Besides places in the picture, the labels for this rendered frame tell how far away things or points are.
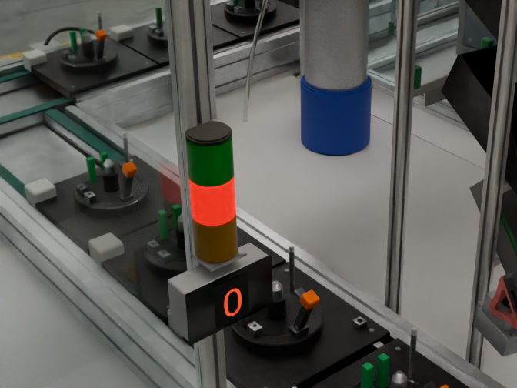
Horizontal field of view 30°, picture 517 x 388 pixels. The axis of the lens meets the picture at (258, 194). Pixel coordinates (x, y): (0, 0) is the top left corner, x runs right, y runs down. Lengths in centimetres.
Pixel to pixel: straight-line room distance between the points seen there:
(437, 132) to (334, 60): 34
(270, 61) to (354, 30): 51
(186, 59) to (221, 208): 17
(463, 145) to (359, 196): 32
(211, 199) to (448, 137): 124
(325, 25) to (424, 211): 43
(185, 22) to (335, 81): 109
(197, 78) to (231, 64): 140
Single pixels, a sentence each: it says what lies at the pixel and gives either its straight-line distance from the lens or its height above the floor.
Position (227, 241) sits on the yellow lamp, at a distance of 108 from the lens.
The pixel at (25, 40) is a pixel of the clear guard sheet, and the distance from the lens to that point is 92.
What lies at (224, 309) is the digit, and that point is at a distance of 113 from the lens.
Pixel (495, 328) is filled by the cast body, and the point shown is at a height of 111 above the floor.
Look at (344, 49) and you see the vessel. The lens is 203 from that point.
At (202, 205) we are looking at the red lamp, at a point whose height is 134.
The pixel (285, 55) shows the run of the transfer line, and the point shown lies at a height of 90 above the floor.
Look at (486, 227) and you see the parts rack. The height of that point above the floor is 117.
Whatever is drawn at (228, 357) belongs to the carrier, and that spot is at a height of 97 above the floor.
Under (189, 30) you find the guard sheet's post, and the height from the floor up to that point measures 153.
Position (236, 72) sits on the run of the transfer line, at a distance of 244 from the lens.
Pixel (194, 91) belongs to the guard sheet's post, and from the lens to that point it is 103.
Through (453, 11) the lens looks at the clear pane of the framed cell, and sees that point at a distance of 221.
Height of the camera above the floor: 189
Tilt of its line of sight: 31 degrees down
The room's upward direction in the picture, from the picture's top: 2 degrees counter-clockwise
